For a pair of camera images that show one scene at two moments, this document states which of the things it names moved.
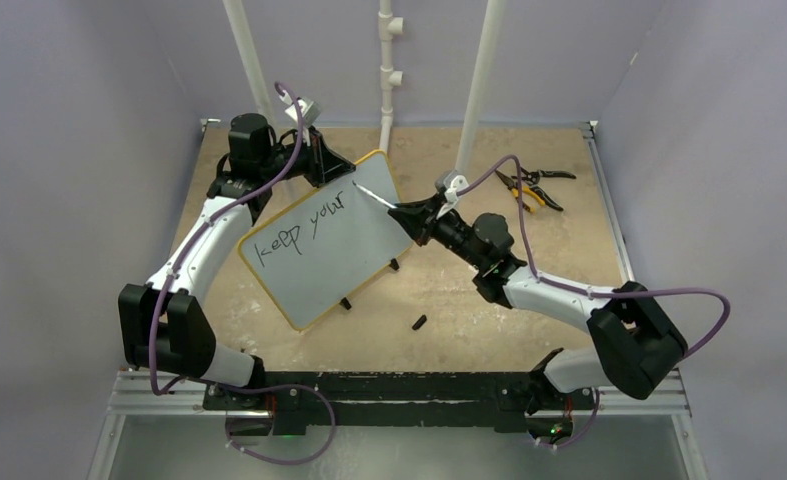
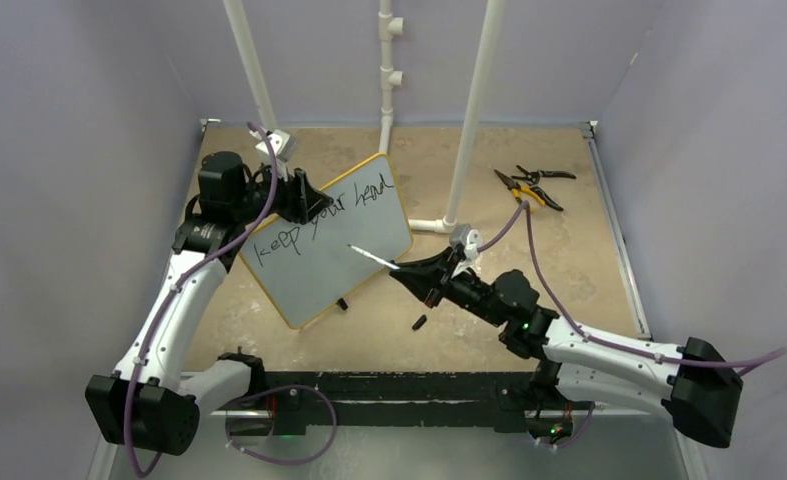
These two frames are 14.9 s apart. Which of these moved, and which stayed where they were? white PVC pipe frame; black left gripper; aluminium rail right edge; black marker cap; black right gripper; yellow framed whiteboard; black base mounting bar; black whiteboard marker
Moved: black right gripper; black whiteboard marker; black left gripper
Stayed: black marker cap; black base mounting bar; aluminium rail right edge; white PVC pipe frame; yellow framed whiteboard
